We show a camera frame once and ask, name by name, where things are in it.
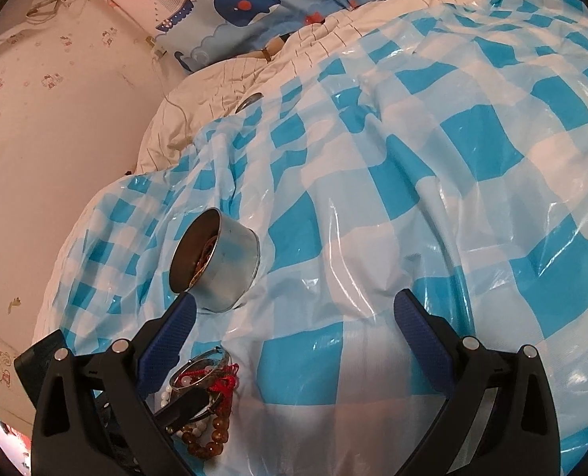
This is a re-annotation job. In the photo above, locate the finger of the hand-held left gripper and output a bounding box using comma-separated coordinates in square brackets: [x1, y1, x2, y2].
[156, 389, 211, 431]

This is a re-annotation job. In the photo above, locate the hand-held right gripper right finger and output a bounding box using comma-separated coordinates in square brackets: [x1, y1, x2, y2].
[394, 288, 557, 476]

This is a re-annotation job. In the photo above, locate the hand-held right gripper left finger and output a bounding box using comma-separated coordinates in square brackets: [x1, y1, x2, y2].
[31, 294, 196, 476]

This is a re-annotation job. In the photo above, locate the white bead bracelet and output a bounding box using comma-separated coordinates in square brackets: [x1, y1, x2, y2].
[159, 376, 213, 438]

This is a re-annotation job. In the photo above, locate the amber bead bracelet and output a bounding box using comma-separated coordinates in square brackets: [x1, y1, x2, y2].
[176, 404, 234, 463]

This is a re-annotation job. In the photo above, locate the silver bangle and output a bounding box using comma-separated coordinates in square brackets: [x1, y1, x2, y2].
[170, 349, 234, 392]

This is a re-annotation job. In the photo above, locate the red string bracelet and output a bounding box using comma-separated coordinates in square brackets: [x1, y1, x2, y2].
[176, 363, 241, 398]

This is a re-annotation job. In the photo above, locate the round metal tin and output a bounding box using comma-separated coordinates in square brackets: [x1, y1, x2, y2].
[168, 208, 261, 313]

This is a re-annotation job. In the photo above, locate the pink cloth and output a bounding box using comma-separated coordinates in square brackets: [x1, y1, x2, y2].
[0, 417, 33, 459]

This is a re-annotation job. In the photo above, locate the blue checkered plastic sheet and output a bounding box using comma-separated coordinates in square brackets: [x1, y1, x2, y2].
[35, 0, 588, 476]

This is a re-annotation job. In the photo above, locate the white quilt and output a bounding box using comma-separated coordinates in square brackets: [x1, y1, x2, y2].
[134, 0, 523, 175]

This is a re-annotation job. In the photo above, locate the whale print blue fabric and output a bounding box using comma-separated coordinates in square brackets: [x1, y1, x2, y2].
[152, 0, 473, 74]

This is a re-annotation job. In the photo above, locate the white charger cable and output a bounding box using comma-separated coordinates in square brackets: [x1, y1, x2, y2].
[152, 57, 196, 127]

